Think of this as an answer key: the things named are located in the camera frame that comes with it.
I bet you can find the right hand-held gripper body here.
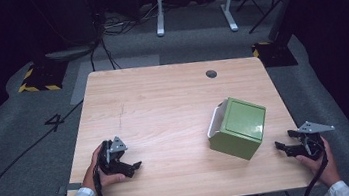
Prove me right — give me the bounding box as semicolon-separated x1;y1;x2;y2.
293;117;339;163

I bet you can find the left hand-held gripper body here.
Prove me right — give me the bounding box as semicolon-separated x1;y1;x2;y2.
95;134;132;178

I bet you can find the green box with white rim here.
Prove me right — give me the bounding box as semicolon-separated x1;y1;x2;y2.
202;92;274;166

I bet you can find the person's left hand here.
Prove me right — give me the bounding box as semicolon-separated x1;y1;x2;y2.
77;141;129;193

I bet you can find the person's right hand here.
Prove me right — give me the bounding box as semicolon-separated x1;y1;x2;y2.
292;134;343;192

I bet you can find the black base with striped tape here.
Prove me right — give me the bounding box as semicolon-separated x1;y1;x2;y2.
14;58;73;96
250;37;299;71

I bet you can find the grey round stand base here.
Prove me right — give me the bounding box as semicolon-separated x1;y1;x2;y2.
43;43;100;65

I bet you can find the grey slanted metal pole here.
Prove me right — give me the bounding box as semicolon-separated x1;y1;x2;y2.
262;0;316;44

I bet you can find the black tripod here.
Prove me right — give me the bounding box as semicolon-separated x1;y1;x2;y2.
234;0;293;37

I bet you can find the right hand-held gripper black cable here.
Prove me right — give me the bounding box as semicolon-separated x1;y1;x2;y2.
294;141;334;196

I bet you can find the hand-held gripper black cable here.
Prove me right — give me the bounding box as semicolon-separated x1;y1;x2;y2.
294;141;334;196
90;162;114;196

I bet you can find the left hand-held gripper black cable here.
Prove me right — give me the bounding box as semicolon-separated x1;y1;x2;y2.
90;162;114;196

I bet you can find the grey table edge bracket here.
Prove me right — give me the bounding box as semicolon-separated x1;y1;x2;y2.
55;181;84;196

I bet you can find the grey table cable grommet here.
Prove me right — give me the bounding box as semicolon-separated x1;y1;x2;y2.
204;69;218;80

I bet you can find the long black floor cable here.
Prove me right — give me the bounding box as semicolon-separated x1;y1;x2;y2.
0;99;96;196

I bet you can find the bundle of black floor cables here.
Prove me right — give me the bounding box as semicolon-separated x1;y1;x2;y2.
83;0;167;74

